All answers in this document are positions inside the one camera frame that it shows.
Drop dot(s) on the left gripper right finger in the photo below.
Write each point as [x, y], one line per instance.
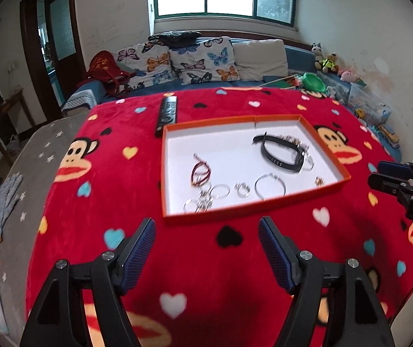
[280, 253]

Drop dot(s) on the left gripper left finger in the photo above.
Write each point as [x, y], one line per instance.
[132, 254]

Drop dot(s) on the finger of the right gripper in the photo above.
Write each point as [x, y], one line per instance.
[388, 184]
[396, 170]

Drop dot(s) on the black smart band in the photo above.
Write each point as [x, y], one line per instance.
[281, 153]

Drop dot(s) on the silver linked hoop earrings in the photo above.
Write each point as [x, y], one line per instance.
[208, 193]

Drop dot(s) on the red monkey print blanket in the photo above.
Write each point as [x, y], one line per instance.
[210, 283]

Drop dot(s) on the clear plastic storage box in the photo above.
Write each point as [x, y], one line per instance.
[366, 105]

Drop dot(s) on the orange shallow box tray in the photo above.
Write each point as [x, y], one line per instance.
[221, 151]

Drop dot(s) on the green plastic bowl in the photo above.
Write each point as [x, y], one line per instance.
[311, 82]

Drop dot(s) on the stuffed toy pile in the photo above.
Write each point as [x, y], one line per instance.
[328, 64]

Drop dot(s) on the black remote control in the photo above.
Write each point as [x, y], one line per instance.
[167, 114]

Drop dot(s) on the beige cushion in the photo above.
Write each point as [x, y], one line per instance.
[260, 58]

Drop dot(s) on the butterfly pillow left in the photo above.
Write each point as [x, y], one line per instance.
[150, 62]

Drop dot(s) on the butterfly pillow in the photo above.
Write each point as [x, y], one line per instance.
[208, 61]
[150, 62]

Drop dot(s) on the red embroidered bag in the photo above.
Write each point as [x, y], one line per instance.
[103, 68]

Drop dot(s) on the butterfly pillow right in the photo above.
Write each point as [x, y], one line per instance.
[208, 61]

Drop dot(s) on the black cloth on pillows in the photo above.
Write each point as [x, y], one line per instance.
[175, 39]

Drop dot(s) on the dark wooden door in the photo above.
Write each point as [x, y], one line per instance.
[53, 53]

